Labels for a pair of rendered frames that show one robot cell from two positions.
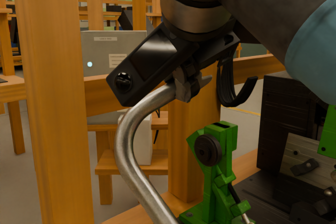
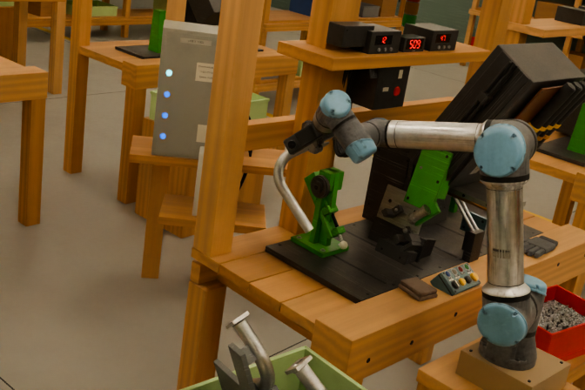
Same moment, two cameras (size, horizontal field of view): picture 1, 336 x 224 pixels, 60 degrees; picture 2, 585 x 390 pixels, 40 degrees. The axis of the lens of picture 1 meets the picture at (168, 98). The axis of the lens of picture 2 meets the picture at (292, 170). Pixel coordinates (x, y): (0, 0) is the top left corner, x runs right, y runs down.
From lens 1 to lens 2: 193 cm
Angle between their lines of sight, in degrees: 8
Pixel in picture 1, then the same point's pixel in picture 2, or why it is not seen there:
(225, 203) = (327, 226)
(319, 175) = (403, 218)
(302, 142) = (396, 192)
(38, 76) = (226, 127)
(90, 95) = not seen: hidden behind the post
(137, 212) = (254, 235)
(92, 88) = not seen: hidden behind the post
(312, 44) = (349, 150)
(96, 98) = not seen: hidden behind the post
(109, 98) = (250, 140)
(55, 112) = (230, 149)
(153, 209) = (292, 204)
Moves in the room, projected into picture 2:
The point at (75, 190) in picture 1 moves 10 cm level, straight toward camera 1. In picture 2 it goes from (229, 201) to (239, 214)
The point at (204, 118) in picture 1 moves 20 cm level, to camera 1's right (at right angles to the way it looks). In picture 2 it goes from (319, 164) to (376, 171)
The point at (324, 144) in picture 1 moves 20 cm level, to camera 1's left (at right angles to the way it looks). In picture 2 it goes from (409, 194) to (351, 188)
